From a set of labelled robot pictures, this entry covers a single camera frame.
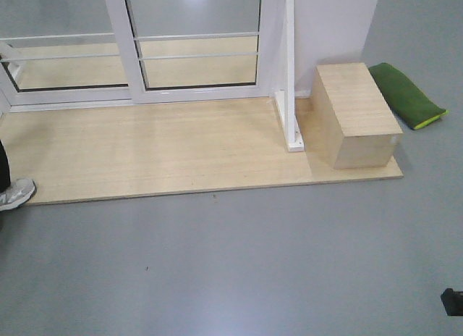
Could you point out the fixed white glass door panel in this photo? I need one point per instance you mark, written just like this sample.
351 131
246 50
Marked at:
58 52

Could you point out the green folded mat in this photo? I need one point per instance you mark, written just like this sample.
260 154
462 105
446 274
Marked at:
404 98

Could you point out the light wooden box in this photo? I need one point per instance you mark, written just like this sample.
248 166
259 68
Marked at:
358 128

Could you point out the grey white sneaker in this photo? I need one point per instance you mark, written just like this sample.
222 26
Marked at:
19 192

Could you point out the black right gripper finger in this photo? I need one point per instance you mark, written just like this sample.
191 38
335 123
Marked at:
452 302

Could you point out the black trouser leg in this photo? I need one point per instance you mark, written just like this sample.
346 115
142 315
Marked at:
5 180

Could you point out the light wooden floor board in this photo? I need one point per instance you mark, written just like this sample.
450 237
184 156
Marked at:
129 151

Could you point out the white framed sliding glass door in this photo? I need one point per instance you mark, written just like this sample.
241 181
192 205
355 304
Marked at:
197 50

